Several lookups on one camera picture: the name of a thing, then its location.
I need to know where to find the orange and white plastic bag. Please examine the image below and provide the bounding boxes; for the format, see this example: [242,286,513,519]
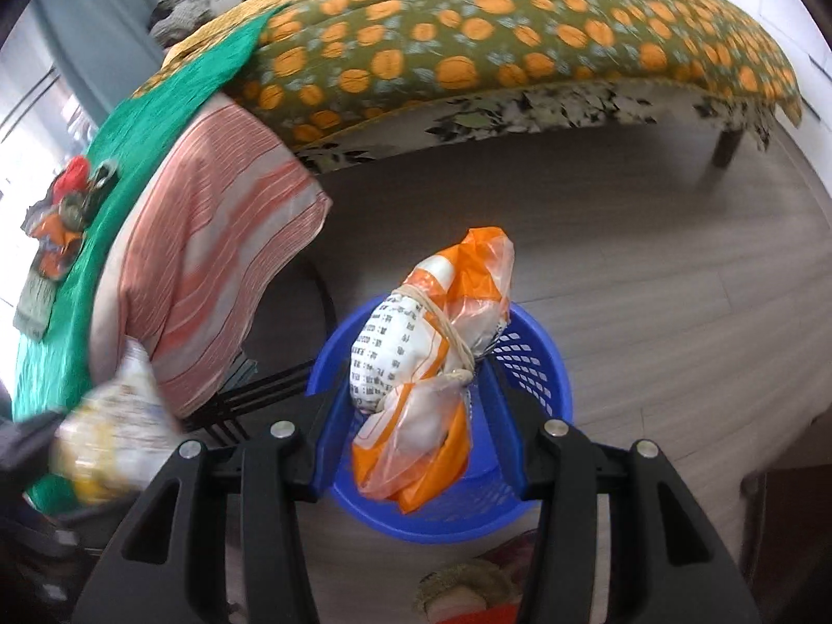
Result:
[349,226,516,513]

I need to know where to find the olive quilt with orange print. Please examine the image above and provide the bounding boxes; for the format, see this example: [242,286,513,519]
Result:
[133,0,803,150]

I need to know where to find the glass balcony door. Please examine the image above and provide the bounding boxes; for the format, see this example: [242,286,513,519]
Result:
[0,32,79,313]

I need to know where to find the pile of clothes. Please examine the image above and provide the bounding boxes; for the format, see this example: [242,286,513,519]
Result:
[148,0,212,46]

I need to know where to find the dark brown furniture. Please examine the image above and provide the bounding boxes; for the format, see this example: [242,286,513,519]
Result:
[741,461,832,624]

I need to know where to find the orange crumpled packet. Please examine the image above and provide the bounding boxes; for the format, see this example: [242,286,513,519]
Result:
[34,213,87,282]

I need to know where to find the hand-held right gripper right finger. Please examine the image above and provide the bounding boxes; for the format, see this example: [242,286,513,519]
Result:
[478,352,761,624]

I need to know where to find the black metal chair frame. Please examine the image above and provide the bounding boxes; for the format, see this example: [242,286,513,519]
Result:
[185,253,332,449]

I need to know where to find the dark wooden bed leg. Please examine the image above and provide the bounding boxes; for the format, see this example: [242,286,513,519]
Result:
[710,128,745,168]

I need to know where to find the olive and red plush item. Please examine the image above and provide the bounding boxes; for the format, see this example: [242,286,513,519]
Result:
[414,529,540,624]

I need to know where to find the yellow and white snack packet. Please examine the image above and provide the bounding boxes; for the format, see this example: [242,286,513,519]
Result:
[50,336,186,508]

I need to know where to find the grey green flat packet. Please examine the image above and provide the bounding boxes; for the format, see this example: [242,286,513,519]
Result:
[14,269,61,340]

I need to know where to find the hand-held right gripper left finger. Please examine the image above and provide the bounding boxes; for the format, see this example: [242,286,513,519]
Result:
[71,380,345,624]

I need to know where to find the grey curtain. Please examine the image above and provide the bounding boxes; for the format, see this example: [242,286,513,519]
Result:
[32,0,163,105]

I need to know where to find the green embroidered bed cloth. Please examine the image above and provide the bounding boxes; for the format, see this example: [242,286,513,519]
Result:
[11,9,287,514]

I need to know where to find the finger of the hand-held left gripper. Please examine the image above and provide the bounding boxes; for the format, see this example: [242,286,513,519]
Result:
[0,409,69,469]

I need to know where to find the orange striped cloth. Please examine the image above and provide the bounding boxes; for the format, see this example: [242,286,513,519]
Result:
[89,104,329,420]

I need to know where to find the black and gold wrapper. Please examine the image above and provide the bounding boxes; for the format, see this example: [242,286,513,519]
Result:
[87,162,122,209]

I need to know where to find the blue plastic basket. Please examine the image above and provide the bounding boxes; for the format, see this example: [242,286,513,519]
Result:
[305,295,574,545]

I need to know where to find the floral bed sheet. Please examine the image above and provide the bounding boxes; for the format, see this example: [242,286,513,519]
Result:
[295,81,774,173]

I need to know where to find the long red snack packet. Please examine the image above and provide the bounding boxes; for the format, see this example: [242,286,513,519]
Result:
[53,154,92,201]

